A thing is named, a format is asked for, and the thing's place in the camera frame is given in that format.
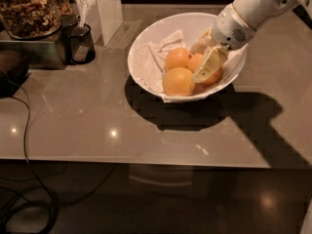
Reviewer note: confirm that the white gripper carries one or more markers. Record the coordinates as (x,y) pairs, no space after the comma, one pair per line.
(229,28)

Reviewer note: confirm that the orange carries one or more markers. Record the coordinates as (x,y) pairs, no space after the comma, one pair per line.
(178,57)
(178,82)
(193,64)

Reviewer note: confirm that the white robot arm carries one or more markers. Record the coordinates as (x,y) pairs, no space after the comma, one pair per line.
(255,13)

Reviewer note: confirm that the white ceramic bowl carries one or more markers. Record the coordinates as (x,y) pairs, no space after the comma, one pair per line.
(193,22)

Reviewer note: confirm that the white cloth in bowl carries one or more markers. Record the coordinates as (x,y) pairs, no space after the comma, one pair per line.
(147,57)

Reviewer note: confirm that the white upright box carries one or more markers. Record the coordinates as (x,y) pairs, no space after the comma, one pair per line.
(105,17)

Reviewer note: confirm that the black mesh cup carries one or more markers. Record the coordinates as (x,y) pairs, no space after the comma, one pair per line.
(78,44)

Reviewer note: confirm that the white utensil in cup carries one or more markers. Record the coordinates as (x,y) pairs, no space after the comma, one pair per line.
(83,13)

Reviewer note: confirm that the metal box stand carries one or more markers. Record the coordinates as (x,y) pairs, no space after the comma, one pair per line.
(42,41)

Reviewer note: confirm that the glass jar of nuts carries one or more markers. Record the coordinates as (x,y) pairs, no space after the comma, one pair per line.
(30,19)

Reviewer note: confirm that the dark device at left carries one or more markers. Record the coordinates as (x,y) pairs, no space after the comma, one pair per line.
(13,72)

